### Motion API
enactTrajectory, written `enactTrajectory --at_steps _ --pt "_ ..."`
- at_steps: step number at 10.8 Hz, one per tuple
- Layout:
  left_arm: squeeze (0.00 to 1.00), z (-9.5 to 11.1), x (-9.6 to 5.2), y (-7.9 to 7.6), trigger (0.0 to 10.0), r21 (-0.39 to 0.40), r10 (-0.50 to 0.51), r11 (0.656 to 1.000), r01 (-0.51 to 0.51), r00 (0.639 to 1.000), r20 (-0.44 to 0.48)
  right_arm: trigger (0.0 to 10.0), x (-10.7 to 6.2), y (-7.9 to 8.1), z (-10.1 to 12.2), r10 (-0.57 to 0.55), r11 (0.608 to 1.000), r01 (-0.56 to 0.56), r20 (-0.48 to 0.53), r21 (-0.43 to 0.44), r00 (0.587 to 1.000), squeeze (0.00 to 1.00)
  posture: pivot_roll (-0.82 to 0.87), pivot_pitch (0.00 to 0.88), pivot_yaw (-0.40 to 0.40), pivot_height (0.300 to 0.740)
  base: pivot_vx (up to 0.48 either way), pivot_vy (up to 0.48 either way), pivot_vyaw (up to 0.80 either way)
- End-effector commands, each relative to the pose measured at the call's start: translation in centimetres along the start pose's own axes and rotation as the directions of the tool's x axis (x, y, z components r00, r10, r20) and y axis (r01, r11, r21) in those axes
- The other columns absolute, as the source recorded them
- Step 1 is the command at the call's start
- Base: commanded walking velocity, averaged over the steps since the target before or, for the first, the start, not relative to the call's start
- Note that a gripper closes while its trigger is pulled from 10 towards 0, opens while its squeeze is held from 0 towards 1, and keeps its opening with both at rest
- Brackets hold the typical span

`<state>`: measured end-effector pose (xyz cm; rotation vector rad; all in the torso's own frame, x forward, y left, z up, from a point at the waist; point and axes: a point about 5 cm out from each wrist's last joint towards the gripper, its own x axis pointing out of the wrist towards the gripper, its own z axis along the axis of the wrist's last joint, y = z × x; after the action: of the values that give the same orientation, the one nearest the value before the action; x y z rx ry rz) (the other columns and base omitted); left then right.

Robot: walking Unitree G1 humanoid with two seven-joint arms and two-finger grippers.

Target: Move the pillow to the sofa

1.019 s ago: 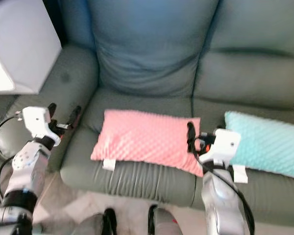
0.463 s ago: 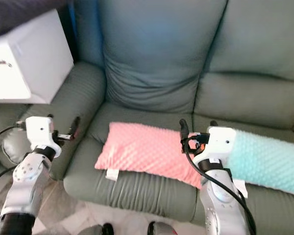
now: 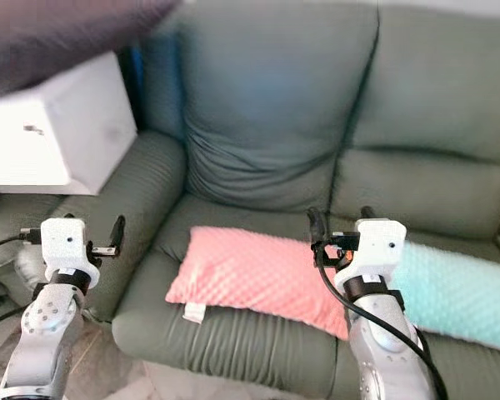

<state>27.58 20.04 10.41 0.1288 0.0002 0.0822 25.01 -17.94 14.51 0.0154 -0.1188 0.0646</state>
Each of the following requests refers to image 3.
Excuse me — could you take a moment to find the pink dotted pillow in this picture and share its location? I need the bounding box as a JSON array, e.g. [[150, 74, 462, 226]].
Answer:
[[165, 225, 351, 341]]

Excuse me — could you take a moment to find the teal dotted pillow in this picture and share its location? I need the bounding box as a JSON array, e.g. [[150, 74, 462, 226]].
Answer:
[[392, 240, 500, 355]]

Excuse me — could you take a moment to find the dark green leather sofa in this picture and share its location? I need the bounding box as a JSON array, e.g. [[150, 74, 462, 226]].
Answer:
[[12, 0, 500, 400]]

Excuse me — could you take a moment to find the white drawer box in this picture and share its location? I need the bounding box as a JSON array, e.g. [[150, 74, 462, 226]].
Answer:
[[0, 52, 138, 196]]

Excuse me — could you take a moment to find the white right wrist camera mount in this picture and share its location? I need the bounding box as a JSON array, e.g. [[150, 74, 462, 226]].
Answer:
[[335, 218, 407, 286]]

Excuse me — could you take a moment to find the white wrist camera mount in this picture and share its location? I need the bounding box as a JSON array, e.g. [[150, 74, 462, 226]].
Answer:
[[40, 218, 101, 288], [335, 218, 407, 286]]

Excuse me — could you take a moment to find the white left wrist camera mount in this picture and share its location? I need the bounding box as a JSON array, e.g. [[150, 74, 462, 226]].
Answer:
[[40, 218, 101, 288]]

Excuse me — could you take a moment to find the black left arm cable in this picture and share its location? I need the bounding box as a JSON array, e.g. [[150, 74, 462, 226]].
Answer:
[[0, 229, 44, 338]]

